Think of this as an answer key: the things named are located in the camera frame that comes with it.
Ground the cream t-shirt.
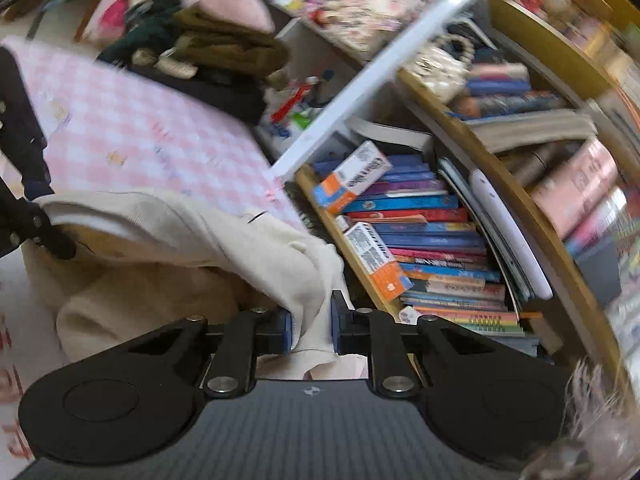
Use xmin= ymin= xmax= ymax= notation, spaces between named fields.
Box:
xmin=22 ymin=191 xmax=367 ymax=380

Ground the row of colourful books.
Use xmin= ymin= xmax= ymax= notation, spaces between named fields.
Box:
xmin=311 ymin=154 xmax=542 ymax=356

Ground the white tablet device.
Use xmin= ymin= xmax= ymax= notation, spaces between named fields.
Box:
xmin=469 ymin=169 xmax=553 ymax=300

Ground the wooden bookshelf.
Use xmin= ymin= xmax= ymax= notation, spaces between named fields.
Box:
xmin=269 ymin=0 xmax=640 ymax=411

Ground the pink checkered desk mat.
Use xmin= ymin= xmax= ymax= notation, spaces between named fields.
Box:
xmin=0 ymin=34 xmax=306 ymax=466

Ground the white orange usmile box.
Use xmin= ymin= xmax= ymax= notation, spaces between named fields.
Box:
xmin=314 ymin=141 xmax=393 ymax=214

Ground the flat white orange box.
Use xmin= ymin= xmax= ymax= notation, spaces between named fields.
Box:
xmin=345 ymin=222 xmax=413 ymax=301

